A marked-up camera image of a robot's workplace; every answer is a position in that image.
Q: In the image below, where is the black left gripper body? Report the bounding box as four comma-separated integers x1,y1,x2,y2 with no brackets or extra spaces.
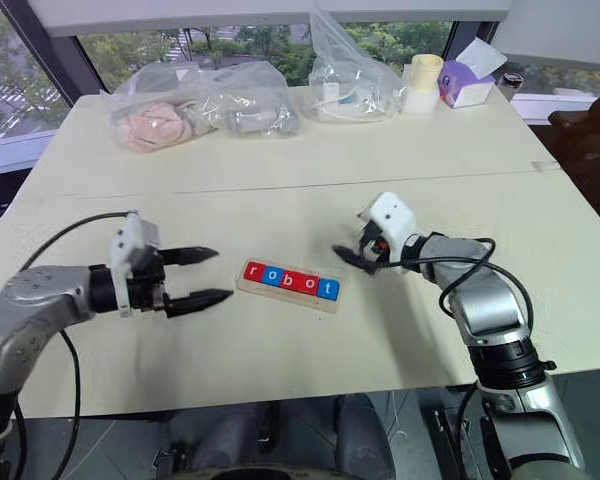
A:
126,247,172,317

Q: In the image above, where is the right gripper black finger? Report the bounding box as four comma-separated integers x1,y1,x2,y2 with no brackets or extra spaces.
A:
331,243,382,276

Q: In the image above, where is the red letter tile o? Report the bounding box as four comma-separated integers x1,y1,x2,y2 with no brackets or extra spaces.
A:
298,274,323,298

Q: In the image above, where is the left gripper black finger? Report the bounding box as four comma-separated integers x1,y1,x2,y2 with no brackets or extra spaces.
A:
159,244,220,268
167,288,236,320

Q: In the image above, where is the black metal clamp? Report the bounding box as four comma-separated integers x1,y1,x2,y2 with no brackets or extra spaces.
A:
421,406,470,480

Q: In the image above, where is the cream foam roll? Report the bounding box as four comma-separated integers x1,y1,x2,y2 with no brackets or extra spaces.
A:
403,53,446,116

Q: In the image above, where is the tall clear bag with cables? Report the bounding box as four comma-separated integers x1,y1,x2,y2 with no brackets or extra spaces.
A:
299,0,409,123

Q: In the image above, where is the plastic bag with grey items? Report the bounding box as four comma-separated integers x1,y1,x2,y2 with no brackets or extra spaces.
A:
226,106,301,138

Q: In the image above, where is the wooden letter tray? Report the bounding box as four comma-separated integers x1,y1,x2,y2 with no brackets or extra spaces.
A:
237,258,343,314

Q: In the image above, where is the pink cloth bundle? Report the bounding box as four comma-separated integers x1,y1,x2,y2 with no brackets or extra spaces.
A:
121,101,195,152

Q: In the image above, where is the black chair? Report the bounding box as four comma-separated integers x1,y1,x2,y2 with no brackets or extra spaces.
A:
548,92,600,202

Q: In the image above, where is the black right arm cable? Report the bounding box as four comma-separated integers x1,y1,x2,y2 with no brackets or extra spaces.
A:
387,236,535,334

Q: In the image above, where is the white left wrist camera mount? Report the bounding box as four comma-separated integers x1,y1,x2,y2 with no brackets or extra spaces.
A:
110,211,161,318

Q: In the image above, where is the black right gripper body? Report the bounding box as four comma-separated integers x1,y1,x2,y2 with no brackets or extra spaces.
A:
359,221,392,270

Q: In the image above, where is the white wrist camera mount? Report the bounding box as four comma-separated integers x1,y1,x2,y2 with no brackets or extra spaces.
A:
356,191,419,274
110,211,161,318

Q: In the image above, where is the blue letter tile t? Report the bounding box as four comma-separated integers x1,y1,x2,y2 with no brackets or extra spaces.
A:
317,278,342,302

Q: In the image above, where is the purple tissue box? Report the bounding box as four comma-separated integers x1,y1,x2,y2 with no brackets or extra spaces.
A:
438,38,509,110

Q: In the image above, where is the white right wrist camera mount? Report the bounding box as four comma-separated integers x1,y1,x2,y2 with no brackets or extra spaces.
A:
356,191,419,274

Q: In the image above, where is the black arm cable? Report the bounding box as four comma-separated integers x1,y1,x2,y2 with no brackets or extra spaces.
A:
9,211,140,480
387,236,535,334

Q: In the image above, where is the dark window frame post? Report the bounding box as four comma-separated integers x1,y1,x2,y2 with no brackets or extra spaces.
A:
0,0,85,110
442,20,479,65

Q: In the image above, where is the large clear plastic bag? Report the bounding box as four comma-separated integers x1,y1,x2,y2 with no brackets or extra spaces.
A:
105,60,302,156

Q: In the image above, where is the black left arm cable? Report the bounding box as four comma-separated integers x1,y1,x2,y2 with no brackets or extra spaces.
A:
9,211,140,480

